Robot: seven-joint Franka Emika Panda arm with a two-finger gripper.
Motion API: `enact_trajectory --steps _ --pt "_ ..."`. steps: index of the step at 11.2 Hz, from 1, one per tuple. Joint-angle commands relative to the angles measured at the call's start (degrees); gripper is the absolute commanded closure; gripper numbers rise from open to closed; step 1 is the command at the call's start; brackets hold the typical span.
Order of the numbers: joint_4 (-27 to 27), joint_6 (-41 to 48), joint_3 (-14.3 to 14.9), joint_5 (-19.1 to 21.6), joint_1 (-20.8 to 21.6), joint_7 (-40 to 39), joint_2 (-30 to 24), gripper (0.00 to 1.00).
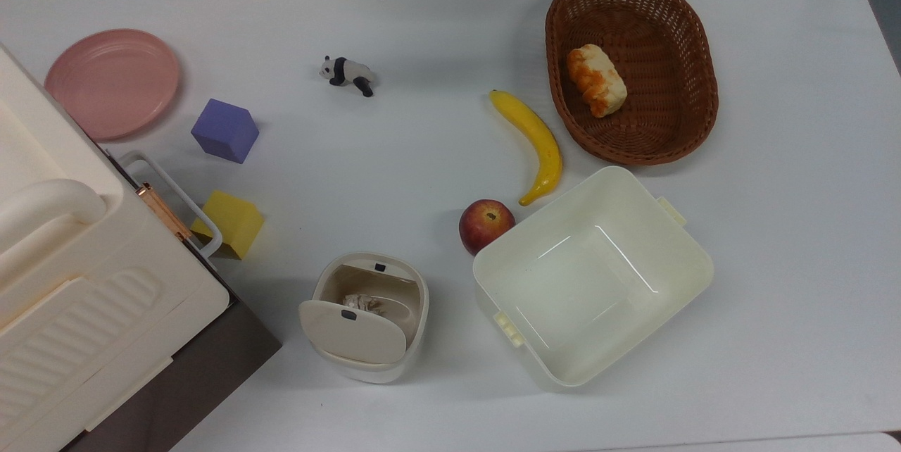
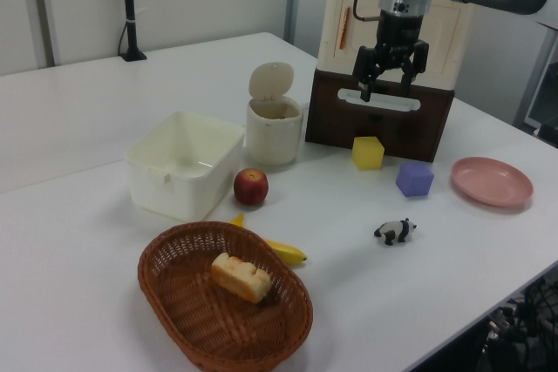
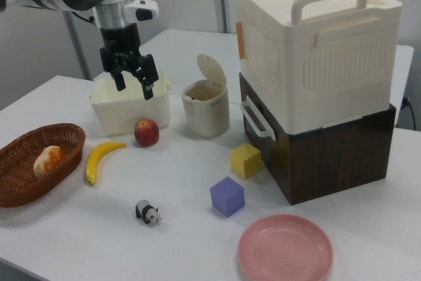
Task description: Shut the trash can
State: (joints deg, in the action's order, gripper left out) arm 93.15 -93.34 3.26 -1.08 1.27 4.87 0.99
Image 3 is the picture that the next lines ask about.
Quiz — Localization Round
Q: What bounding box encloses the yellow banana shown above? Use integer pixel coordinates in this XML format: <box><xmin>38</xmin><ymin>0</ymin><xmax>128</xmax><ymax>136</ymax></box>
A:
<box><xmin>85</xmin><ymin>141</ymin><xmax>127</xmax><ymax>187</ymax></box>

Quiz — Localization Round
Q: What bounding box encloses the beige small trash can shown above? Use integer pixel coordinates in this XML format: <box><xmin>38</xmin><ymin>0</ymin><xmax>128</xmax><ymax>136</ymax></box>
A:
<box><xmin>181</xmin><ymin>80</ymin><xmax>230</xmax><ymax>138</ymax></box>

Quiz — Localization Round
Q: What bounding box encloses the dark wood drawer cabinet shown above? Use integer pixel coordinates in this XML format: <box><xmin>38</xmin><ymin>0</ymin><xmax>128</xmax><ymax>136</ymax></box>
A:
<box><xmin>238</xmin><ymin>72</ymin><xmax>397</xmax><ymax>207</ymax></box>

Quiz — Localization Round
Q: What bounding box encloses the white drawer handle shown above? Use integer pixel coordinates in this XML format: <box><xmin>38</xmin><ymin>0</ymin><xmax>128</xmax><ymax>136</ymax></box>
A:
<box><xmin>239</xmin><ymin>95</ymin><xmax>277</xmax><ymax>141</ymax></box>

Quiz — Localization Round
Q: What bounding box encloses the black power cable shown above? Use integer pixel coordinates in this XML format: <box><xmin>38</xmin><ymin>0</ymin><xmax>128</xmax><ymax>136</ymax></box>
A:
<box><xmin>401</xmin><ymin>95</ymin><xmax>416</xmax><ymax>128</ymax></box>

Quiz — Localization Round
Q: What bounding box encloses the yellow cube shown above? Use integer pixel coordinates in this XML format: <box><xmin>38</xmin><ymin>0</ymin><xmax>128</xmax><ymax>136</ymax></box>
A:
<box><xmin>229</xmin><ymin>143</ymin><xmax>264</xmax><ymax>179</ymax></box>

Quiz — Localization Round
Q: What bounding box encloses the cream storage box with handles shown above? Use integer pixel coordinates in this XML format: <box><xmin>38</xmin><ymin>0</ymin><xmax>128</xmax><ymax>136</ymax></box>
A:
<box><xmin>232</xmin><ymin>0</ymin><xmax>404</xmax><ymax>136</ymax></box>

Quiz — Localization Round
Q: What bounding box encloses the brown wicker basket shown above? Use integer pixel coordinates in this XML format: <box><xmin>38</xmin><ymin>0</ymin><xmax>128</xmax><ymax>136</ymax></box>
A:
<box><xmin>0</xmin><ymin>122</ymin><xmax>87</xmax><ymax>209</ymax></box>

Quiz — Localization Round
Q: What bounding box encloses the orange white bread roll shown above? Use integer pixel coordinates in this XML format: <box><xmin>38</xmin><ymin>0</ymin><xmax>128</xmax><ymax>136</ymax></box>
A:
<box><xmin>32</xmin><ymin>144</ymin><xmax>65</xmax><ymax>180</ymax></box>

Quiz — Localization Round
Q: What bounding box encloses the pink plate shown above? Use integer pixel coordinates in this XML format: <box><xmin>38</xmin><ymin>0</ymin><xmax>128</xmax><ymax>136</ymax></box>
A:
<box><xmin>237</xmin><ymin>214</ymin><xmax>334</xmax><ymax>281</ymax></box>

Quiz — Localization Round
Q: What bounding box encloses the panda figurine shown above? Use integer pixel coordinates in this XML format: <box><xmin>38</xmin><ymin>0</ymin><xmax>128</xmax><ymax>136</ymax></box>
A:
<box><xmin>134</xmin><ymin>199</ymin><xmax>162</xmax><ymax>226</ymax></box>

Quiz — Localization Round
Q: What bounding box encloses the purple cube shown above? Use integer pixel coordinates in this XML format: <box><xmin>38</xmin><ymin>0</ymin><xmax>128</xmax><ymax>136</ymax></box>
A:
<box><xmin>209</xmin><ymin>176</ymin><xmax>245</xmax><ymax>218</ymax></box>

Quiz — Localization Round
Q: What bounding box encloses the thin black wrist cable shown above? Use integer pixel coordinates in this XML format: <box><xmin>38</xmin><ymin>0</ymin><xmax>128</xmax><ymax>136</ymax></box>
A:
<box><xmin>70</xmin><ymin>10</ymin><xmax>98</xmax><ymax>27</ymax></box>

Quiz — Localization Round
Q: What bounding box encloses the white plastic tub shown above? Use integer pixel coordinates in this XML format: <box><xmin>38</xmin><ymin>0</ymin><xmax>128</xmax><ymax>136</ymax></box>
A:
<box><xmin>89</xmin><ymin>69</ymin><xmax>172</xmax><ymax>136</ymax></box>

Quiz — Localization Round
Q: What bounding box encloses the red apple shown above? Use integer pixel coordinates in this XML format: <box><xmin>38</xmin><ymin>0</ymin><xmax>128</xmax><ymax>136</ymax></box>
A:
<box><xmin>134</xmin><ymin>118</ymin><xmax>161</xmax><ymax>147</ymax></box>

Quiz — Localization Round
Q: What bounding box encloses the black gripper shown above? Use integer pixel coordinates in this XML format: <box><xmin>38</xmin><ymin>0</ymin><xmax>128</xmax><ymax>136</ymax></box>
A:
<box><xmin>99</xmin><ymin>23</ymin><xmax>159</xmax><ymax>101</ymax></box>

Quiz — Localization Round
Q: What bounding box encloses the beige trash can lid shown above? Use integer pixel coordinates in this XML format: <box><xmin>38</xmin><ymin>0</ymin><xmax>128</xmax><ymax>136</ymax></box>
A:
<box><xmin>196</xmin><ymin>53</ymin><xmax>228</xmax><ymax>88</ymax></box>

